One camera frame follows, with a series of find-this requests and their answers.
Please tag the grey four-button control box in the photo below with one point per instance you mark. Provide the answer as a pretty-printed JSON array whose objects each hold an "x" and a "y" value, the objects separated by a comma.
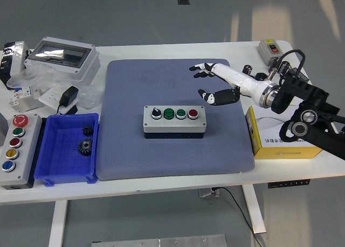
[{"x": 175, "y": 125}]

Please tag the blue plastic bin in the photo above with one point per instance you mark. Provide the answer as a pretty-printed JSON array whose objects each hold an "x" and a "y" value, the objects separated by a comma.
[{"x": 62, "y": 160}]

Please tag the white circuit breaker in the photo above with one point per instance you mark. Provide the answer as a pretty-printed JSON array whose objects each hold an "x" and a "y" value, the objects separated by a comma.
[{"x": 20, "y": 94}]

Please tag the yellow white cardboard box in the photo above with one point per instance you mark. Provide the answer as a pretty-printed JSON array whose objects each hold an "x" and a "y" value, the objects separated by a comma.
[{"x": 269, "y": 150}]

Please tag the small black bevel gear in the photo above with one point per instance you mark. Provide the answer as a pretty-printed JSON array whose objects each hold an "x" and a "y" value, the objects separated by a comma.
[{"x": 87, "y": 131}]

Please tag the black cylindrical capacitor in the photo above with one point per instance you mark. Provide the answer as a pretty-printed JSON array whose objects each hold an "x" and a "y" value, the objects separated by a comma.
[
  {"x": 285, "y": 66},
  {"x": 247, "y": 68},
  {"x": 274, "y": 62}
]

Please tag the grey enclosure with clear lid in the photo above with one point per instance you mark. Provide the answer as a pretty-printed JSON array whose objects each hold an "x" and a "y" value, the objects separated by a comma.
[{"x": 83, "y": 66}]

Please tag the black table control panel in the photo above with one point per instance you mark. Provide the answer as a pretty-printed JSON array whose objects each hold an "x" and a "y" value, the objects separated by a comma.
[{"x": 288, "y": 183}]

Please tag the clear plastic bag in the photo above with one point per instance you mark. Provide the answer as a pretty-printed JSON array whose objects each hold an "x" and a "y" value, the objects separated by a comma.
[{"x": 48, "y": 77}]

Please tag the white wall socket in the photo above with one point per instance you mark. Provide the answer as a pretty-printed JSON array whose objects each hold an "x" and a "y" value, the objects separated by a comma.
[{"x": 49, "y": 96}]

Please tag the white device in plastic wrap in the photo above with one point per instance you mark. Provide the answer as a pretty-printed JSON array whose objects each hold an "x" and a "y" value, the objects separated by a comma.
[{"x": 17, "y": 55}]

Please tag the blue-grey mat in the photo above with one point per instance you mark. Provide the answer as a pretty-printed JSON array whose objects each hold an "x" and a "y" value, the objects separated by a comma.
[{"x": 134, "y": 82}]

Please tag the grey bracket under table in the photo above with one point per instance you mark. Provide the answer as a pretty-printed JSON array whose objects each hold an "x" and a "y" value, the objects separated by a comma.
[{"x": 206, "y": 193}]

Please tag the grey five-button control box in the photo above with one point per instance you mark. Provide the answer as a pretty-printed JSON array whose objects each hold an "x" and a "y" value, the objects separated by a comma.
[{"x": 24, "y": 150}]

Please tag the black floor plate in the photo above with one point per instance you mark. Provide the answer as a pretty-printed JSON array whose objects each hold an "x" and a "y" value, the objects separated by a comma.
[{"x": 183, "y": 1}]

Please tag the black power adapter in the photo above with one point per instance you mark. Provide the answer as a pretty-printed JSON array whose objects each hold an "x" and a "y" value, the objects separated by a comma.
[{"x": 68, "y": 94}]

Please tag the black hex nut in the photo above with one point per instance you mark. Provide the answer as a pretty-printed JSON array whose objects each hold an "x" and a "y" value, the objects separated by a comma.
[{"x": 260, "y": 75}]

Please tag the silver metal sheet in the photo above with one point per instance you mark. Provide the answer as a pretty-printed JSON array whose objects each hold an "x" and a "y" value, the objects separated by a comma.
[{"x": 29, "y": 106}]

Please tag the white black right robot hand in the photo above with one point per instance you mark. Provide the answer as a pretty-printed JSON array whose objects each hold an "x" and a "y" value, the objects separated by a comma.
[{"x": 242, "y": 81}]

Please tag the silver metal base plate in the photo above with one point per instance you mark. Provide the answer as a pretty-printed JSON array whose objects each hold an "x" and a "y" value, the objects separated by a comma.
[{"x": 161, "y": 241}]

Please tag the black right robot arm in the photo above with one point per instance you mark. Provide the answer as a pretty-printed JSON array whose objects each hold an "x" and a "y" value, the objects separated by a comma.
[{"x": 323, "y": 139}]

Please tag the white table leg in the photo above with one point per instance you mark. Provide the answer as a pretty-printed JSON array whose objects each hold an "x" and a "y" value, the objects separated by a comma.
[
  {"x": 58, "y": 222},
  {"x": 254, "y": 209}
]

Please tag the large black bevel gear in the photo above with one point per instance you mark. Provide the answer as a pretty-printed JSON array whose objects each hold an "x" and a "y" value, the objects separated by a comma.
[{"x": 85, "y": 147}]

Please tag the grey red-black switch box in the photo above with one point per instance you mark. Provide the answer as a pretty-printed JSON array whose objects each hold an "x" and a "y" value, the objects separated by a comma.
[{"x": 266, "y": 51}]

